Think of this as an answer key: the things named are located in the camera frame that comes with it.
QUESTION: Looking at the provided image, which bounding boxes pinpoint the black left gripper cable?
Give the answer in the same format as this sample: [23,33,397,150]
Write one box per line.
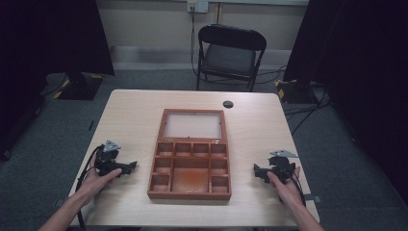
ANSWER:
[74,144,106,231]

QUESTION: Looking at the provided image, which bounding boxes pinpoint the person's right hand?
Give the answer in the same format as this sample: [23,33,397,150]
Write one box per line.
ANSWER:
[267,166,303,210]

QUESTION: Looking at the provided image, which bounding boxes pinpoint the white wall outlet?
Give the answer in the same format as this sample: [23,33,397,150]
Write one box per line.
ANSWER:
[187,0,210,14]

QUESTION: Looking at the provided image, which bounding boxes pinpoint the person's left hand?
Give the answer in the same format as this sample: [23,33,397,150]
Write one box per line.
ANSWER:
[76,153,123,207]

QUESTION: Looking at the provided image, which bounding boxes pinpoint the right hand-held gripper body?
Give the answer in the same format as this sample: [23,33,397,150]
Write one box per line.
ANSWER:
[267,149,299,185]

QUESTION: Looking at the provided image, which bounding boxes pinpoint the black stand base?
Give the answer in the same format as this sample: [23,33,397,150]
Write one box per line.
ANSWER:
[274,78,319,105]
[53,71,106,101]

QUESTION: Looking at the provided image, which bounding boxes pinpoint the black folding chair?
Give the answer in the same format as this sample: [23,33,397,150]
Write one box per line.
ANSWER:
[195,23,268,93]

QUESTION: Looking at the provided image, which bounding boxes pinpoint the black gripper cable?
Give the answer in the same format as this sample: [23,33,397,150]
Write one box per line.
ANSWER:
[74,144,106,231]
[288,175,308,207]

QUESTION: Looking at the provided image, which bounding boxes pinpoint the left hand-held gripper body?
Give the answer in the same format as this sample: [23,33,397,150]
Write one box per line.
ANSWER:
[94,140,130,177]

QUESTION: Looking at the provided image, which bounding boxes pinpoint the black wall power cable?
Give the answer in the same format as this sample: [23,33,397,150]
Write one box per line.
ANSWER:
[190,9,200,79]

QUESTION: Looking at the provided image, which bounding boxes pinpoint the grey table bracket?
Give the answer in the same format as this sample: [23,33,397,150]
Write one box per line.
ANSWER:
[303,193,322,204]

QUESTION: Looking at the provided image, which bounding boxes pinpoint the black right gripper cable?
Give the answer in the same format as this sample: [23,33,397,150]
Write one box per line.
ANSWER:
[288,175,308,207]

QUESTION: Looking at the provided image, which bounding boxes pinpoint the brown wooden compartment box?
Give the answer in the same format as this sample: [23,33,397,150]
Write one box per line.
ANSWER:
[146,108,233,201]

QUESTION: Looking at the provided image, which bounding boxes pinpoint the black floor cables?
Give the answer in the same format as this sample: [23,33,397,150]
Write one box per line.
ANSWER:
[256,64,332,137]

